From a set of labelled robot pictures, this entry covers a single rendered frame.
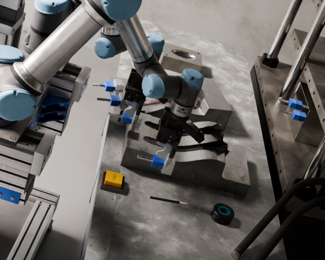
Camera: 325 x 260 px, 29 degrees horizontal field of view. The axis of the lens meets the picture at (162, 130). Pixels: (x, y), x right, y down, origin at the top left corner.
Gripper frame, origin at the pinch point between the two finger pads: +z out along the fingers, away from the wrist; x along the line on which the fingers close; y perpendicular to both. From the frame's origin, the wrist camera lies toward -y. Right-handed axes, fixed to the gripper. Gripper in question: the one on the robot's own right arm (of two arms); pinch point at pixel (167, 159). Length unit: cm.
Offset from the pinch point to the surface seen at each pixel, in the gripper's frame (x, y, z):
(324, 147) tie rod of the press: -22, -61, -9
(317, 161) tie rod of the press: -22, -61, -2
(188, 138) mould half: -25.0, -9.5, 5.3
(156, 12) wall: -249, -3, 50
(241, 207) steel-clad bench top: -2.9, -33.4, 14.9
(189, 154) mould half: -14.2, -9.9, 5.1
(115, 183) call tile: 5.5, 15.7, 11.7
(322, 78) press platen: -84, -73, -9
